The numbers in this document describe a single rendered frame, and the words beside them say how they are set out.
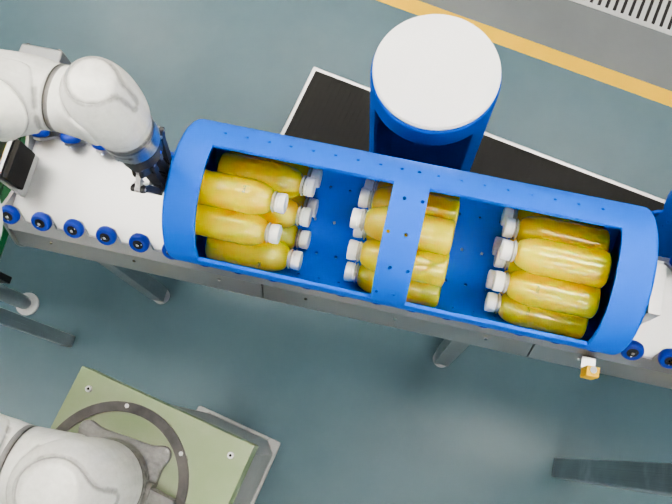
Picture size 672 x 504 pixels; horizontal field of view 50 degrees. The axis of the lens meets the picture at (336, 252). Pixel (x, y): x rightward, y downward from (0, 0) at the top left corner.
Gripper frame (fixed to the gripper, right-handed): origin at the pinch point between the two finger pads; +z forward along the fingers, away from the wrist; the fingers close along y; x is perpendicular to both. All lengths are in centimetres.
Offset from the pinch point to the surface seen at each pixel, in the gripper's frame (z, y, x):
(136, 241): 18.6, 8.3, -9.4
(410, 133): 16, -27, 43
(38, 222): 19.0, 8.7, -31.9
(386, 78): 12, -37, 35
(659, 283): 8, -3, 95
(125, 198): 23.4, -1.8, -16.7
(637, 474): 41, 31, 107
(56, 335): 102, 27, -57
